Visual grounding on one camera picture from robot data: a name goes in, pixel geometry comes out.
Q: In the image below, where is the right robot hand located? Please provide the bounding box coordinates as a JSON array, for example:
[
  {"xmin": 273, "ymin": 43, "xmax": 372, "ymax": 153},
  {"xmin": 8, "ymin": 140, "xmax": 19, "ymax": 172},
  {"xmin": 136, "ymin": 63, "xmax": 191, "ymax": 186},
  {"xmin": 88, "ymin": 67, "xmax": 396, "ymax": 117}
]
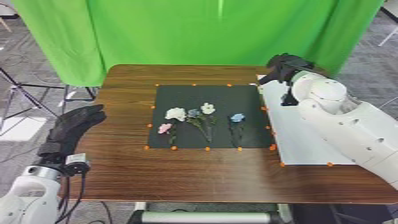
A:
[{"xmin": 262, "ymin": 52, "xmax": 317, "ymax": 85}]

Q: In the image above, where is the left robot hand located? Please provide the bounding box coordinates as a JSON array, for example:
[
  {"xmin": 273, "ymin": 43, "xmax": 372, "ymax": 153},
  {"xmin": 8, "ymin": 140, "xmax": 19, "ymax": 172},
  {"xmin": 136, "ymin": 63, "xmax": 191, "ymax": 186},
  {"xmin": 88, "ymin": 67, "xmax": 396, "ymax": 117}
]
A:
[{"xmin": 35, "ymin": 103, "xmax": 108, "ymax": 165}]

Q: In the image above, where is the large white flower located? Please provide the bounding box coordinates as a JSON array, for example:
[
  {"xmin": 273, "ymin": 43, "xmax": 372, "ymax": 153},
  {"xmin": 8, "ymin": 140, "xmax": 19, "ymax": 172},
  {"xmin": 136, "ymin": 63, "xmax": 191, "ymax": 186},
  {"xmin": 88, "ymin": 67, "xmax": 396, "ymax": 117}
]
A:
[{"xmin": 163, "ymin": 106, "xmax": 188, "ymax": 123}]

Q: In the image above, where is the dark mat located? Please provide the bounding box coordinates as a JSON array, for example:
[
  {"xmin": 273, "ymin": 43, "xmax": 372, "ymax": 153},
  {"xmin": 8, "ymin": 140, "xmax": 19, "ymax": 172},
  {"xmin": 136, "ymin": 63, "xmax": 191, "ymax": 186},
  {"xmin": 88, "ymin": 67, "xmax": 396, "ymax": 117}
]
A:
[{"xmin": 143, "ymin": 84, "xmax": 277, "ymax": 150}]

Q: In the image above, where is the black tripod stand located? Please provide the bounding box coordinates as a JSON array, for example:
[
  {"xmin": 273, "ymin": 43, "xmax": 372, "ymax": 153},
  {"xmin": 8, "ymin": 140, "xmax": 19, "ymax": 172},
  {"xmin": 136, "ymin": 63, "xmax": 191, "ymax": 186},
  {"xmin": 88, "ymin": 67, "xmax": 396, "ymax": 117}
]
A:
[{"xmin": 0, "ymin": 67, "xmax": 97, "ymax": 129}]

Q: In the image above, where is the pink flower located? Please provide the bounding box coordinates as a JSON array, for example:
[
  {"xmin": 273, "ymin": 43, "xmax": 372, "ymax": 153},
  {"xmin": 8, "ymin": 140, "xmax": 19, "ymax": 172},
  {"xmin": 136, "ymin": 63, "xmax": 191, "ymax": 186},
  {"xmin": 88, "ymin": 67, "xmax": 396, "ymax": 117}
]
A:
[{"xmin": 156, "ymin": 122, "xmax": 179, "ymax": 145}]

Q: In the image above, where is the blue flower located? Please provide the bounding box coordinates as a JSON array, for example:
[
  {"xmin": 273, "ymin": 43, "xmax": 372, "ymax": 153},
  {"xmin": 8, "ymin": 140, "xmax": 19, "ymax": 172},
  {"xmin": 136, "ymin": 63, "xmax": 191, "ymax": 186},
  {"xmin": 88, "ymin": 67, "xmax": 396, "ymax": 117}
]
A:
[{"xmin": 227, "ymin": 112, "xmax": 248, "ymax": 147}]

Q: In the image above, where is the small white flower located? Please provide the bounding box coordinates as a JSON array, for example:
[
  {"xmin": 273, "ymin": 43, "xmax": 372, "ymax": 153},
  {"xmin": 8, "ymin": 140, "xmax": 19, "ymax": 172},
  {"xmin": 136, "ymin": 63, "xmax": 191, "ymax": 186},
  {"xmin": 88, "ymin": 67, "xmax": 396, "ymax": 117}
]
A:
[{"xmin": 198, "ymin": 102, "xmax": 218, "ymax": 127}]

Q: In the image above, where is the grey-blue flower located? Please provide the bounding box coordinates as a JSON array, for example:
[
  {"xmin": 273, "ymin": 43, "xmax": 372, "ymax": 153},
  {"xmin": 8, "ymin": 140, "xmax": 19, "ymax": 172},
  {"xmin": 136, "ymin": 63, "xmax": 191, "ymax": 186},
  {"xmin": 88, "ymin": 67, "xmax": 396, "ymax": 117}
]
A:
[{"xmin": 184, "ymin": 108, "xmax": 214, "ymax": 143}]

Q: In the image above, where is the white sheet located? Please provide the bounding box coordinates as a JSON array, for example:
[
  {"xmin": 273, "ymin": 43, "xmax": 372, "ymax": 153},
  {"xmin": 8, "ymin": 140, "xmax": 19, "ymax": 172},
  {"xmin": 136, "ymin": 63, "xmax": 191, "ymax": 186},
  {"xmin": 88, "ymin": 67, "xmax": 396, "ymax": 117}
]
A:
[{"xmin": 255, "ymin": 74, "xmax": 358, "ymax": 167}]

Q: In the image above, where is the pale grey bar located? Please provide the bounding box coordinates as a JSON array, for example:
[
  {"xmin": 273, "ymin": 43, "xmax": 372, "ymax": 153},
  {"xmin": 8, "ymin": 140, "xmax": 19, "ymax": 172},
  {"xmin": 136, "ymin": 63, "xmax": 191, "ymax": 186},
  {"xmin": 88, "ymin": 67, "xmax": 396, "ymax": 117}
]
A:
[{"xmin": 138, "ymin": 210, "xmax": 280, "ymax": 224}]

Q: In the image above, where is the black cable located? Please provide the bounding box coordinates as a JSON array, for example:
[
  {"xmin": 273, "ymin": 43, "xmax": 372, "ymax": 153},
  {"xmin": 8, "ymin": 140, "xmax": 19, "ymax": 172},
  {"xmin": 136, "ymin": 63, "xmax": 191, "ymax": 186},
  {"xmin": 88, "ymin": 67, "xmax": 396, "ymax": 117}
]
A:
[{"xmin": 53, "ymin": 172, "xmax": 88, "ymax": 224}]

